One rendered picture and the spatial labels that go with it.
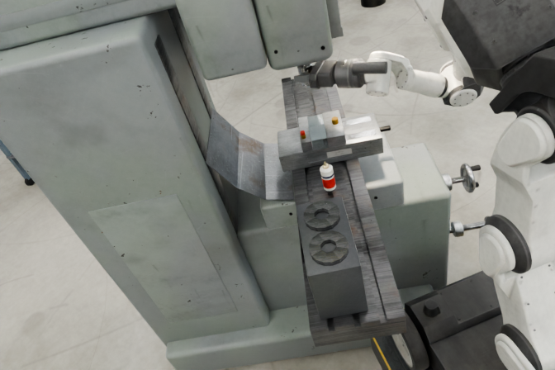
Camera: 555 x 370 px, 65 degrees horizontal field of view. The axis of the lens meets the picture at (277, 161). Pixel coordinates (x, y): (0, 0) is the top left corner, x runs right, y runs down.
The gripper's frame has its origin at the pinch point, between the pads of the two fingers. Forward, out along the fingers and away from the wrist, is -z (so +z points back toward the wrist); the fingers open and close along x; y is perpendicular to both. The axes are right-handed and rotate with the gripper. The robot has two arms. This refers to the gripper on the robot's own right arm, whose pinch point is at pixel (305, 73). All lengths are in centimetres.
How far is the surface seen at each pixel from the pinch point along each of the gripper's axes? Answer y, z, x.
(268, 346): 108, -24, 44
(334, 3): -20.6, 11.6, -3.1
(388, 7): 123, -49, -332
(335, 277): 14, 25, 61
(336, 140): 21.3, 8.7, 6.7
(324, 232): 11, 21, 52
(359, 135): 23.6, 14.7, 0.7
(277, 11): -25.5, 0.8, 10.8
